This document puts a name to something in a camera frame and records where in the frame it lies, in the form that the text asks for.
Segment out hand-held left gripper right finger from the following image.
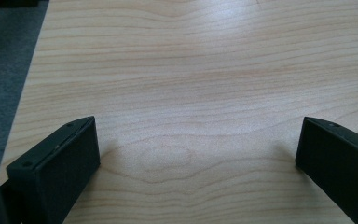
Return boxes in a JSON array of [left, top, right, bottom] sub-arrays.
[[295, 116, 358, 224]]

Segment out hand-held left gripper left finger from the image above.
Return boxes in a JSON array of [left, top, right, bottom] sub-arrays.
[[0, 116, 101, 224]]

